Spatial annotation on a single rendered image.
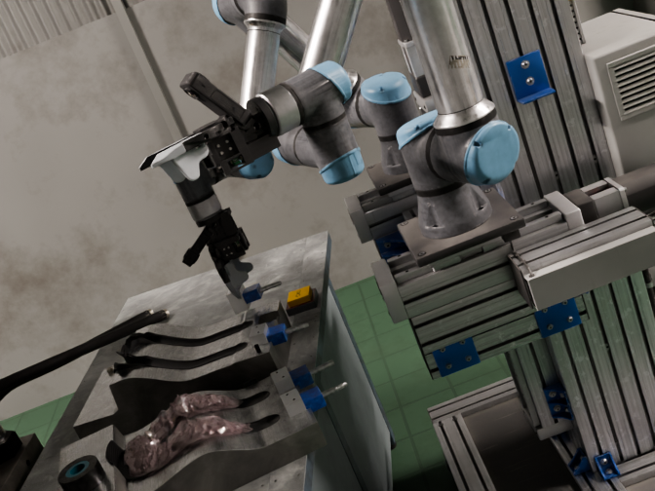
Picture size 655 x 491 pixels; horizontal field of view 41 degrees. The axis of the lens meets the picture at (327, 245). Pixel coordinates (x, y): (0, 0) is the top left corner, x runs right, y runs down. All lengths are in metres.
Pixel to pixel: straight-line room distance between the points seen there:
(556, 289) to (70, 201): 2.93
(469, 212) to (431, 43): 0.37
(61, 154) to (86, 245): 0.45
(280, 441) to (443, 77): 0.73
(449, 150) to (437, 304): 0.35
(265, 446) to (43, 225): 2.79
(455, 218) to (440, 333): 0.25
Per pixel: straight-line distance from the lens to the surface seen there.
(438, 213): 1.74
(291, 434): 1.69
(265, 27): 2.02
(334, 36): 1.60
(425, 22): 1.55
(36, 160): 4.24
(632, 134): 1.98
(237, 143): 1.37
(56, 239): 4.33
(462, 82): 1.58
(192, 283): 2.80
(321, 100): 1.43
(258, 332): 1.98
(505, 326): 1.91
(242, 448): 1.69
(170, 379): 2.01
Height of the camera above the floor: 1.71
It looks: 20 degrees down
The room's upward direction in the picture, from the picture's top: 22 degrees counter-clockwise
